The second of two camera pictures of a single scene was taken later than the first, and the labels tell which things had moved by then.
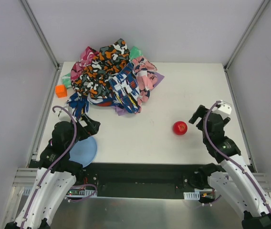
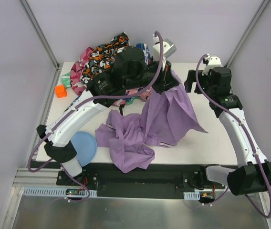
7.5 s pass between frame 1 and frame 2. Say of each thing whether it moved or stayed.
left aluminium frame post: stayed
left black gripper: moved
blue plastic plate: stayed
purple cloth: moved
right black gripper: moved
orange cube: stayed
